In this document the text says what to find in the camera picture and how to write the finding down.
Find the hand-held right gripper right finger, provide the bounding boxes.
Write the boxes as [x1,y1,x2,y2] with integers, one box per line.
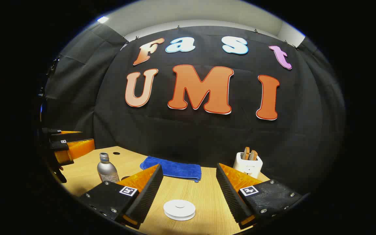
[215,162,303,230]

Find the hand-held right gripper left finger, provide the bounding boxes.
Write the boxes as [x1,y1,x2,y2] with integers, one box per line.
[78,163,164,230]

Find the white teacup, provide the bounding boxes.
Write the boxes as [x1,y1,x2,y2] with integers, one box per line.
[164,200,196,218]

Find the silver water bottle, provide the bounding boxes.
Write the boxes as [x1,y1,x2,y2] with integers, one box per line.
[97,152,120,183]

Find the white toaster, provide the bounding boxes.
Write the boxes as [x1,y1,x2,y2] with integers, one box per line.
[233,152,263,179]

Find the blue folded towel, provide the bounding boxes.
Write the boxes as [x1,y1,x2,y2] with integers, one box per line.
[140,156,202,182]

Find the white saucer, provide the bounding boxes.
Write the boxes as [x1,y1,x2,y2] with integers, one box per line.
[164,211,196,221]

